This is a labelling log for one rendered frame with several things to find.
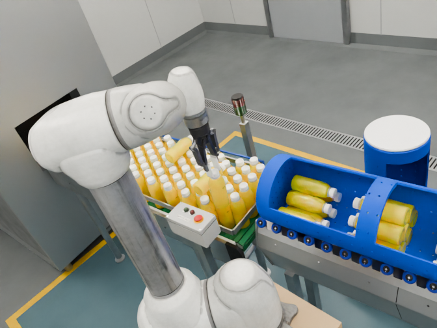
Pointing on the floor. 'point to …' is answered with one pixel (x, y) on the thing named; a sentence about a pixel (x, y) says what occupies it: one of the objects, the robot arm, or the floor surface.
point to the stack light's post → (248, 139)
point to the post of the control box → (207, 259)
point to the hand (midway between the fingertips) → (212, 166)
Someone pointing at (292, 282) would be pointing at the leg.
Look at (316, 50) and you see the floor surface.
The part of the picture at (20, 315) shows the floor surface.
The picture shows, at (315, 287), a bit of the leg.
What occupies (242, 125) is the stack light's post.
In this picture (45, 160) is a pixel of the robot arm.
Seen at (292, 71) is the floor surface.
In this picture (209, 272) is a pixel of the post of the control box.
